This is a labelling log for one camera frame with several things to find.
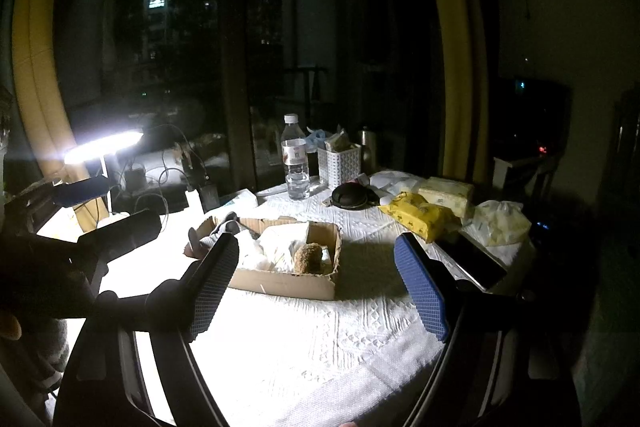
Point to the white perforated basket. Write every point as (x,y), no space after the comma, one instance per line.
(340,167)

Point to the small printed packet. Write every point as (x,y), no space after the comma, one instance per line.
(326,255)

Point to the brown plush toy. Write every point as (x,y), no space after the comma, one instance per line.
(307,259)

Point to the person's left hand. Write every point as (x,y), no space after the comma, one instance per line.
(10,324)

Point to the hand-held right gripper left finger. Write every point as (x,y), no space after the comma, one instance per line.
(215,282)

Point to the white printed plastic bag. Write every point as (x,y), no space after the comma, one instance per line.
(502,222)

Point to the blue plastic bag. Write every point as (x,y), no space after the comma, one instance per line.
(316,139)

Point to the white desk lamp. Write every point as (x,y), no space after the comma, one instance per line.
(100,146)

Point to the black round pouch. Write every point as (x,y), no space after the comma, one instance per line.
(351,197)

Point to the dark television screen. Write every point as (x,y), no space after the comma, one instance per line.
(535,112)

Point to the white charger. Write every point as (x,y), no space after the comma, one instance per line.
(194,203)

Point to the black power adapter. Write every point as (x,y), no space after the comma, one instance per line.
(210,198)

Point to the black smartphone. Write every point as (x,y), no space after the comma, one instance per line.
(472,260)

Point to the white paper towel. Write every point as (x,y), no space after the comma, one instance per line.
(286,237)

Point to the white blue tissue pack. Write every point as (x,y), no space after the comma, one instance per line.
(244,198)

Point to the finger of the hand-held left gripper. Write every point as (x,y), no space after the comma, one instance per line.
(130,227)
(80,192)

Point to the cardboard box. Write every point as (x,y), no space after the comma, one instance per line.
(285,288)

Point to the white textured tablecloth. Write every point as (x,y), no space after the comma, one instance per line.
(310,347)

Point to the pale yellow tissue packet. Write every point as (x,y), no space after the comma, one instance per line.
(447,196)

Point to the clear water bottle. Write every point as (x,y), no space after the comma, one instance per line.
(296,167)

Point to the green beige packet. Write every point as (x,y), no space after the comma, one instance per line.
(339,139)

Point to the grey dotted sock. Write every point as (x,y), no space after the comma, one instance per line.
(196,241)
(225,227)

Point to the white crumpled tissue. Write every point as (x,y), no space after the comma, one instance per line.
(395,181)

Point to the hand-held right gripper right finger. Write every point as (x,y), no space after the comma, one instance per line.
(420,292)

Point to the metal flask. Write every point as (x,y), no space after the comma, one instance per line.
(369,149)

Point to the yellow window frame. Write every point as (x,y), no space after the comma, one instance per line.
(37,57)

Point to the white waffle towel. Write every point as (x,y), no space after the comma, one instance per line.
(255,253)

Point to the dark wooden rack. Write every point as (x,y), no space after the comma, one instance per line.
(309,79)

